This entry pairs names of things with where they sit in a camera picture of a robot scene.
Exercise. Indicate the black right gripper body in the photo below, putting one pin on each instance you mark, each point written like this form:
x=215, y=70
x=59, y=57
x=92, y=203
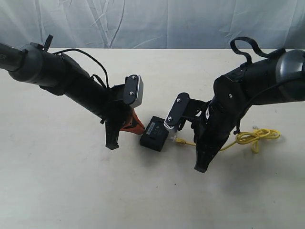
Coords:
x=212, y=123

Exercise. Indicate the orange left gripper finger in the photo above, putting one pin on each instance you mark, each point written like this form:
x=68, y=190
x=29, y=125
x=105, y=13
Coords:
x=133, y=124

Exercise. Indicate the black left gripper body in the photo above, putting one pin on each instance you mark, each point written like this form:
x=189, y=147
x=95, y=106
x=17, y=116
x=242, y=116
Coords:
x=117, y=116

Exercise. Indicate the small black box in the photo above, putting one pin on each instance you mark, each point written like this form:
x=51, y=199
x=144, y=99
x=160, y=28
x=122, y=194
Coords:
x=154, y=135

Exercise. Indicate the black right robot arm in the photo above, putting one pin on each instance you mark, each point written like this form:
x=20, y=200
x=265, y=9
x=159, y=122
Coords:
x=270, y=81

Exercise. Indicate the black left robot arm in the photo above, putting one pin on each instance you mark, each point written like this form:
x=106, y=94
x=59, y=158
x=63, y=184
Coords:
x=61, y=75

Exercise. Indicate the white backdrop curtain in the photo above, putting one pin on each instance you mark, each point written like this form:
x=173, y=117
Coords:
x=153, y=24

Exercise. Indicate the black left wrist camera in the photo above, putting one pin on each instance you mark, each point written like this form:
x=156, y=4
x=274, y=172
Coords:
x=133, y=91

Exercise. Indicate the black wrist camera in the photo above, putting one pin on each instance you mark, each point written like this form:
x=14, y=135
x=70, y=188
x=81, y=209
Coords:
x=175, y=120
x=133, y=91

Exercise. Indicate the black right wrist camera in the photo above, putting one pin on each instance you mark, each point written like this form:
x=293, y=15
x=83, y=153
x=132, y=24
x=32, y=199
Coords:
x=175, y=120

